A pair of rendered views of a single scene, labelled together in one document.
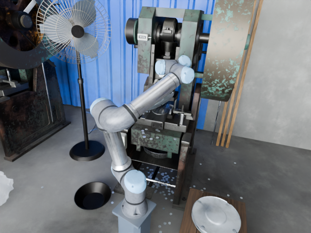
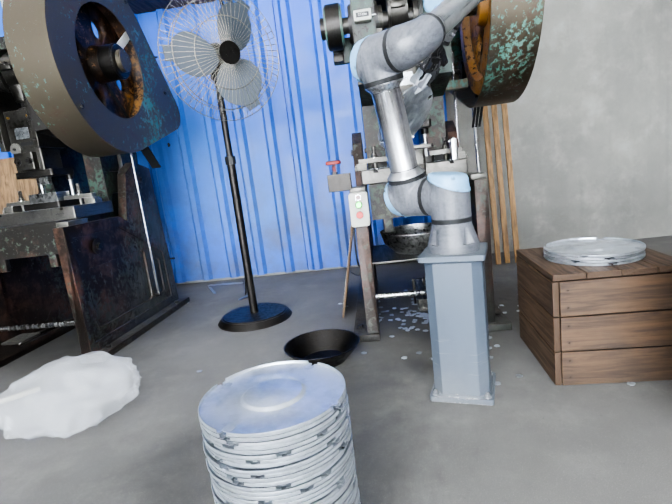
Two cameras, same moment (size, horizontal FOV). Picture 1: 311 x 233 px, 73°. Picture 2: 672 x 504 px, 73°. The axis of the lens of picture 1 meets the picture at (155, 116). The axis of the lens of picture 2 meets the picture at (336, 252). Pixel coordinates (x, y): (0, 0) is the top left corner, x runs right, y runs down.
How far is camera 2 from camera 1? 1.05 m
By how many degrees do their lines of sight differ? 18
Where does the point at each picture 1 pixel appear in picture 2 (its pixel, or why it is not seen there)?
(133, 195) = (456, 198)
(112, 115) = (411, 24)
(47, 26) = (176, 49)
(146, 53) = not seen: hidden behind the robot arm
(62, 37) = (202, 67)
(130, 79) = (294, 192)
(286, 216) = not seen: outside the picture
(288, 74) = (573, 109)
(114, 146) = (399, 122)
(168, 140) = not seen: hidden behind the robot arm
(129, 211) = (455, 240)
